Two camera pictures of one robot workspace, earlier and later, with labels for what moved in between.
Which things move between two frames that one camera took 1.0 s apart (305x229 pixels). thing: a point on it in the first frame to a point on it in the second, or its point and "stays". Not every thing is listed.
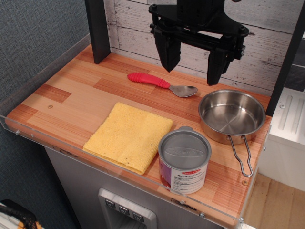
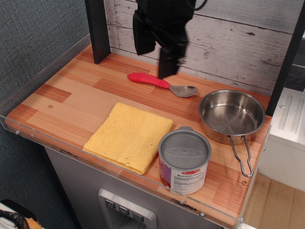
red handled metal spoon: [181, 91] stays
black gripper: [203, 23] to [167, 19]
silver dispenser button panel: [118, 213] stays
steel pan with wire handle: [234, 114] stays
